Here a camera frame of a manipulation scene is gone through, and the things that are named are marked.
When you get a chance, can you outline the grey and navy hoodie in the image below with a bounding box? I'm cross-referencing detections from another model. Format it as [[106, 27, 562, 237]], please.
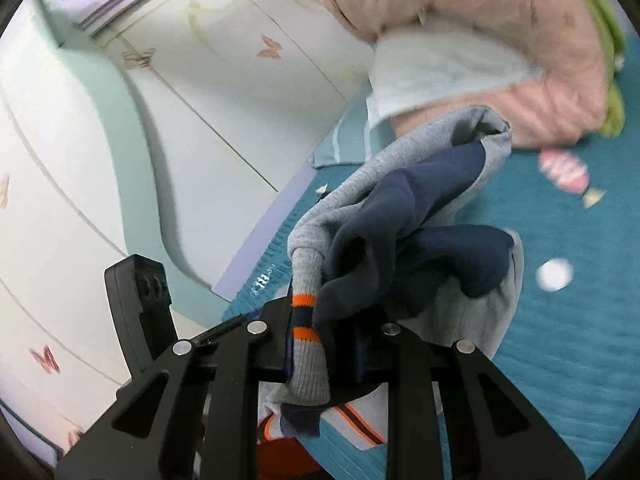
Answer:
[[257, 105, 524, 450]]

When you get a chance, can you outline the teal quilted bedspread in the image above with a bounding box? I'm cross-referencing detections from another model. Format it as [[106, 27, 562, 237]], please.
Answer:
[[219, 109, 640, 480]]

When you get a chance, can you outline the white folded cloth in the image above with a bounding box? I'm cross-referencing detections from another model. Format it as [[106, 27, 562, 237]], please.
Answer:
[[367, 14, 544, 128]]

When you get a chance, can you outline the lime green blanket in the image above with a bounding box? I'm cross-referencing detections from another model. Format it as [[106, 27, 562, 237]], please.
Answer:
[[584, 0, 627, 138]]

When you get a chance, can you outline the pink quilted jacket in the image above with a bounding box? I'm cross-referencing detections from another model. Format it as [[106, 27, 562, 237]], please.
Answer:
[[322, 0, 608, 148]]

